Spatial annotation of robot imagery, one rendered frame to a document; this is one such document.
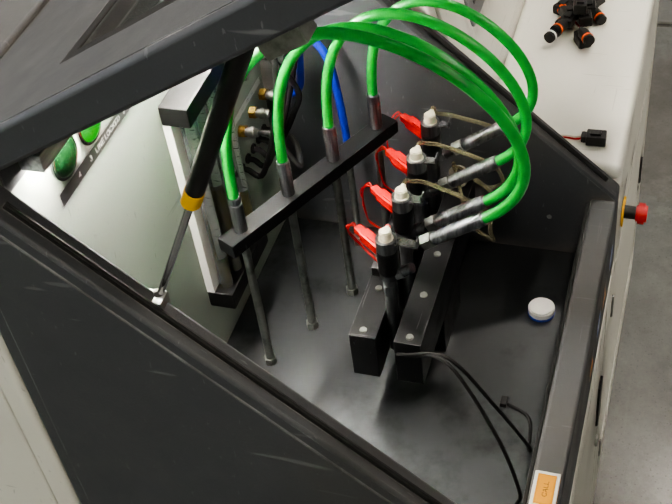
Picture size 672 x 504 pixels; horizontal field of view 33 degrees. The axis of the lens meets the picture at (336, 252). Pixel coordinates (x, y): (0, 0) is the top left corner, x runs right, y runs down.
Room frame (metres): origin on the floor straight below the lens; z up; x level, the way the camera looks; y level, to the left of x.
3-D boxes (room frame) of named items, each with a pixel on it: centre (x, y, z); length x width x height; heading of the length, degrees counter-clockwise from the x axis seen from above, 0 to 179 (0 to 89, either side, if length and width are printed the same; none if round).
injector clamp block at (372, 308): (1.15, -0.11, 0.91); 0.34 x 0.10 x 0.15; 157
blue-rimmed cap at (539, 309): (1.13, -0.29, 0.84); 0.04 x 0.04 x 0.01
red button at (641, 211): (1.34, -0.50, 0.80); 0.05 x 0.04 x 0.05; 157
